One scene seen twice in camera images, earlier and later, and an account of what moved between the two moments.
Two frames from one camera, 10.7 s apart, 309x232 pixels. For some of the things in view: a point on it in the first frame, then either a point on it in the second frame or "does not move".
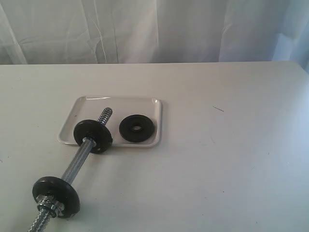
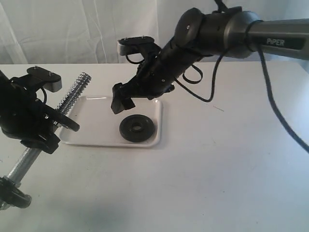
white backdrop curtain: (90, 32) does not move
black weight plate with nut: (62, 190) → (10, 195)
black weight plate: (96, 130) → (63, 120)
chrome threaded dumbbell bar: (41, 218) → (66, 101)
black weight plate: (136, 128) does not move
